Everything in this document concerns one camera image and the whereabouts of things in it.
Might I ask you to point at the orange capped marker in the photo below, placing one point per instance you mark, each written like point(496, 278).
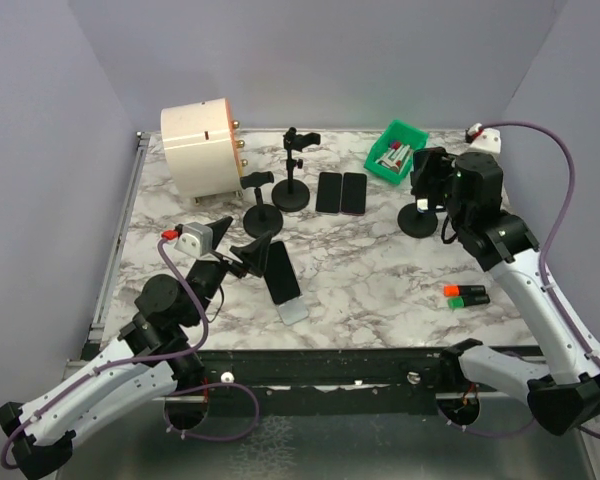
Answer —
point(464, 290)

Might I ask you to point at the green capped marker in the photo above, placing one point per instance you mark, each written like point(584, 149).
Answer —
point(465, 301)

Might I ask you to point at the black phone stand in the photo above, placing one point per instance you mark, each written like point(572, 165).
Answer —
point(292, 195)
point(262, 217)

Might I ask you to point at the purple edged black phone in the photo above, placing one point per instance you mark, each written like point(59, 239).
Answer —
point(354, 189)

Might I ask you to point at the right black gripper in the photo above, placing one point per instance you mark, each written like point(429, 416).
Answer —
point(450, 163)

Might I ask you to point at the green plastic bin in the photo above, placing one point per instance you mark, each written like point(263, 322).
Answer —
point(391, 156)

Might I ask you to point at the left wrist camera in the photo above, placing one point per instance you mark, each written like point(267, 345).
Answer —
point(193, 239)

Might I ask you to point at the black phone on silver stand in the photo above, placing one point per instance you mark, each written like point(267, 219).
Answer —
point(280, 276)

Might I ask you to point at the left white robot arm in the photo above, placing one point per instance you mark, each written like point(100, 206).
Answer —
point(155, 355)

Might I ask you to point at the silver flat phone stand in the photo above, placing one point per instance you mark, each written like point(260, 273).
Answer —
point(293, 311)

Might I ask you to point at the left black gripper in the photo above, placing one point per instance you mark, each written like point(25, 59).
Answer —
point(253, 256)

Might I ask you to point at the silver edged black phone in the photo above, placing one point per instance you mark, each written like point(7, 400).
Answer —
point(329, 191)

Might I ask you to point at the black mounting rail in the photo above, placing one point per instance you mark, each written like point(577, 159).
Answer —
point(321, 382)

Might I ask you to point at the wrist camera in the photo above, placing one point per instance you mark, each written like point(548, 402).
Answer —
point(193, 239)
point(484, 140)

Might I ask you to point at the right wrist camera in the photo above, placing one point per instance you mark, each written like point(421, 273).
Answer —
point(484, 140)

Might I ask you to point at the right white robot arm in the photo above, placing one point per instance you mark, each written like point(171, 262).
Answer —
point(563, 392)

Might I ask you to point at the cream cylindrical box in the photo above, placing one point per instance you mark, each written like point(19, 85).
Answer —
point(201, 148)

